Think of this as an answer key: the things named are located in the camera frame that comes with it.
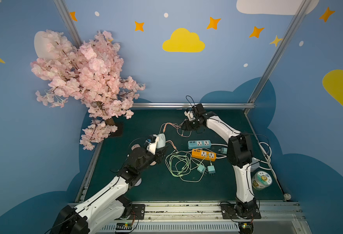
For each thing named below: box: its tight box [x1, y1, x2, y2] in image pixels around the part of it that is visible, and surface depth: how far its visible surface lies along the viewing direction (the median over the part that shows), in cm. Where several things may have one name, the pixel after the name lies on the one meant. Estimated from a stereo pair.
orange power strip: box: [191, 148, 217, 162], surface depth 95 cm
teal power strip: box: [187, 139, 212, 150], surface depth 100 cm
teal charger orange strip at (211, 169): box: [207, 165, 216, 177], surface depth 90 cm
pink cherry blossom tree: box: [30, 30, 145, 151], surface depth 70 cm
